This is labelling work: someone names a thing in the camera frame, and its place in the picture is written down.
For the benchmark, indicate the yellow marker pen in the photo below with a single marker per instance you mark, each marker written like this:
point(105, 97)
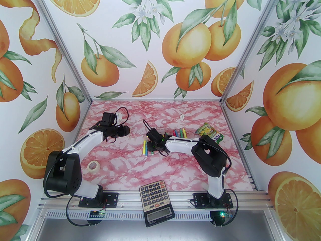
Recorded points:
point(185, 132)
point(145, 144)

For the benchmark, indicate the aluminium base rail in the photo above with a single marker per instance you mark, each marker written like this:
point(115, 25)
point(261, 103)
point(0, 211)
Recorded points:
point(130, 204)

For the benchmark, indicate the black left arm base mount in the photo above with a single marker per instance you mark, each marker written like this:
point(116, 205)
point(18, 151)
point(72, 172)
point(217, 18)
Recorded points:
point(111, 199)

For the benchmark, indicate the aluminium frame post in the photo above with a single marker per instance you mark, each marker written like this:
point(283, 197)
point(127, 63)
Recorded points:
point(252, 40)
point(64, 46)

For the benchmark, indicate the white masking tape roll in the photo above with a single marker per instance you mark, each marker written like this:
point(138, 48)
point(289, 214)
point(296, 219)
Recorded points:
point(94, 166)

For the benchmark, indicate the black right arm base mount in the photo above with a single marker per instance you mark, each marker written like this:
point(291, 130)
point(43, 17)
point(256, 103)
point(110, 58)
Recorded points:
point(200, 201)

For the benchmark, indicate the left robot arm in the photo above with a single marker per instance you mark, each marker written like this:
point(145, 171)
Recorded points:
point(82, 142)

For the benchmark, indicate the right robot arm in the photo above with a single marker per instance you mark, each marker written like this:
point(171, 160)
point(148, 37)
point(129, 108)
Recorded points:
point(180, 144)

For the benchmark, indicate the black gold calculator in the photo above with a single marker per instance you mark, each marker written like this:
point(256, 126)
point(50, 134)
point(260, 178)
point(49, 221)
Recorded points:
point(154, 194)

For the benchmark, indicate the small circuit board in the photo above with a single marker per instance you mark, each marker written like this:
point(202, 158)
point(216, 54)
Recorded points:
point(97, 213)
point(225, 215)

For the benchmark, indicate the green yellow snack packet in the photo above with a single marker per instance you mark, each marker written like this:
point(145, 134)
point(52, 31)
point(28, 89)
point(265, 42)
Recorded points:
point(209, 132)

